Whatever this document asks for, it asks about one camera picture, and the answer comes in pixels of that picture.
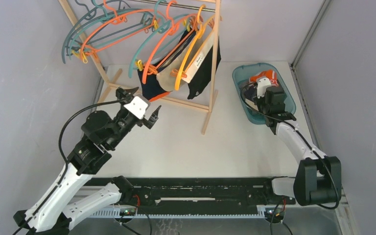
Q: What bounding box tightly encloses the navy orange-trimmed underwear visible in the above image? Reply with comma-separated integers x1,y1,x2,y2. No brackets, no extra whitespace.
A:
137,31,196,101

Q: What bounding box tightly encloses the orange hanger with clips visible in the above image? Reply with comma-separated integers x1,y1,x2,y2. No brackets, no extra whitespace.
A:
142,0,206,84

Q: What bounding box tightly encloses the teal hanger with clips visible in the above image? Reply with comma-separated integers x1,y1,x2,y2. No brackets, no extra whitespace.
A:
128,0,188,78

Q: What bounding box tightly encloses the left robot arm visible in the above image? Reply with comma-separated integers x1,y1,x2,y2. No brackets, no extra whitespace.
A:
13,87,159,235

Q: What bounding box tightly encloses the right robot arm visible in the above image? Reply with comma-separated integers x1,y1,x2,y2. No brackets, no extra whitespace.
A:
240,83,342,210

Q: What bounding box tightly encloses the beige underwear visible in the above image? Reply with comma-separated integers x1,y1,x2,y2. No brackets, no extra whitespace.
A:
156,31,214,99

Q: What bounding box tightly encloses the black white-banded underwear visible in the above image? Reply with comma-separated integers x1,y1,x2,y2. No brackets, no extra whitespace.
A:
182,31,215,99

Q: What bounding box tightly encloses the dark teal empty hanger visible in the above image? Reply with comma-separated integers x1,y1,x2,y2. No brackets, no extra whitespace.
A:
61,0,156,64

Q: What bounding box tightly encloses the yellow hanger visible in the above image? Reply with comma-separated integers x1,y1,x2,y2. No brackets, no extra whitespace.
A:
172,1,222,90

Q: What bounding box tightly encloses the orange underwear in basket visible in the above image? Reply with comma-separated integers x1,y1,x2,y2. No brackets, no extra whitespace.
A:
249,70,279,87

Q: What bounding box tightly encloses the teal plastic basket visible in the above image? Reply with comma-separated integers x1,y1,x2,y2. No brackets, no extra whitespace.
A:
232,62,296,125

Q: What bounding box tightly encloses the wooden clothes rack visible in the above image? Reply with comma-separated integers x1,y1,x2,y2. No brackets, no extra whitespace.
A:
58,0,222,136

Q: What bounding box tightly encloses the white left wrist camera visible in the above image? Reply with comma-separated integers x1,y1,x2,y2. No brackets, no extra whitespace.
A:
123,94,150,119

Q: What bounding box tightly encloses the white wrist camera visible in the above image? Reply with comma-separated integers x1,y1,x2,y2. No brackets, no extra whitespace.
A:
257,77,272,99
123,94,150,119

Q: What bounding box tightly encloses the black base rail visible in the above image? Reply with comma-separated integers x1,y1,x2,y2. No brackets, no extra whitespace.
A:
84,176,297,218

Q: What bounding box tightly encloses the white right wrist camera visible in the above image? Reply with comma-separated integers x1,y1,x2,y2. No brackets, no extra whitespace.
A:
257,77,272,99

